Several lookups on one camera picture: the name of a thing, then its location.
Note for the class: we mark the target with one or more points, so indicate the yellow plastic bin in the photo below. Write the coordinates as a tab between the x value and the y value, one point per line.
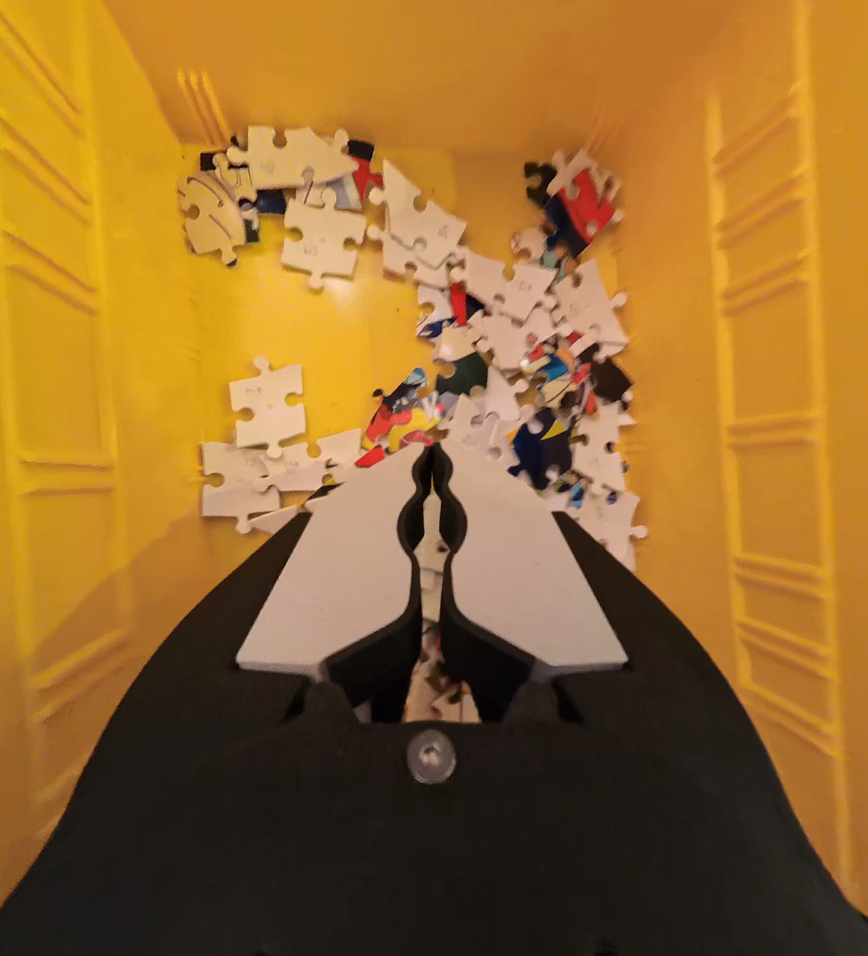
479	75

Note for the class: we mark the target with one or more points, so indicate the pile of puzzle pieces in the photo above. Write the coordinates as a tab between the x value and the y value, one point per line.
322	246

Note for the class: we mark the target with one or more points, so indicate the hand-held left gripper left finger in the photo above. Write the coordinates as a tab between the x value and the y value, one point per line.
344	567

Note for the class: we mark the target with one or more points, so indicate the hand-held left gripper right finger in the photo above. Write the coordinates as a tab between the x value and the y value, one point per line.
531	575

